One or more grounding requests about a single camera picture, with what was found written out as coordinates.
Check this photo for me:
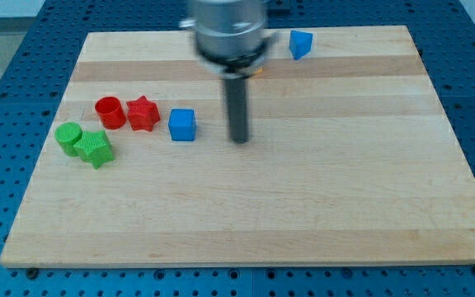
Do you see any green star block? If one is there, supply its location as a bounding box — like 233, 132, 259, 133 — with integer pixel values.
73, 130, 115, 169

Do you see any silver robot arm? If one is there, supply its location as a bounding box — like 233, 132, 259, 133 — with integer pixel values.
180, 0, 277, 144

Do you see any red cylinder block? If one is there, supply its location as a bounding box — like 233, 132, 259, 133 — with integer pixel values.
95, 97, 126, 130

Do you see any green cylinder block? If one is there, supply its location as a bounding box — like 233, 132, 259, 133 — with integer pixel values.
54, 122, 82, 157

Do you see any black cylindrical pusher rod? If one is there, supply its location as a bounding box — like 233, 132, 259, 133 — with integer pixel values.
223, 78, 249, 144

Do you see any blue triangle block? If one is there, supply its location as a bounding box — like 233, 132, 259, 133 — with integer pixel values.
289, 31, 313, 60

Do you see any red star block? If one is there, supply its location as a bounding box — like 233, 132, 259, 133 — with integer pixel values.
127, 96, 161, 132

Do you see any wooden board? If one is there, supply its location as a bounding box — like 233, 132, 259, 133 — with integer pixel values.
0, 26, 475, 268

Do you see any blue cube block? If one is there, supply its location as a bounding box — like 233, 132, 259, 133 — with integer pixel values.
168, 109, 197, 141

